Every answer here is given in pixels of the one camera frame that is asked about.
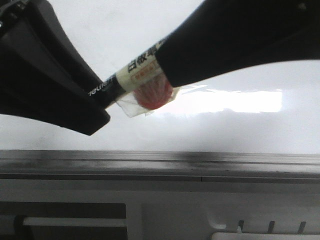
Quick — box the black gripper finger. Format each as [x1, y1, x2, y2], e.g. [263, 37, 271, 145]
[155, 0, 320, 87]
[0, 0, 110, 136]

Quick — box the white black whiteboard marker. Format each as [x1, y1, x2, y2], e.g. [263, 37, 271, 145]
[88, 37, 167, 108]

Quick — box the red round magnet with tape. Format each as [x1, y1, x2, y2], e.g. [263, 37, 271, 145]
[116, 73, 180, 118]

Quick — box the white whiteboard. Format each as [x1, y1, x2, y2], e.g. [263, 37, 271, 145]
[0, 0, 320, 154]

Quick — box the grey aluminium whiteboard frame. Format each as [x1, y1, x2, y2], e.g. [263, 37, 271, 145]
[0, 150, 320, 184]

